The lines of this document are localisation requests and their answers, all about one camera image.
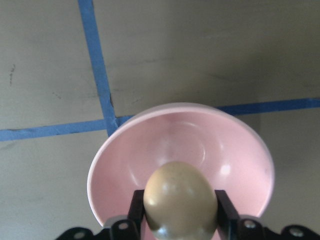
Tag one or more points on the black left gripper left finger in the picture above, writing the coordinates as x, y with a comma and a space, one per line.
130, 226

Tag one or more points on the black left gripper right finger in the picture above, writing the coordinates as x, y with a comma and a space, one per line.
233, 226

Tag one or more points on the beige egg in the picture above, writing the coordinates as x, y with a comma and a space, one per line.
180, 204

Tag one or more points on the pink bowl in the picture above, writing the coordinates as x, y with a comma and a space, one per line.
229, 153

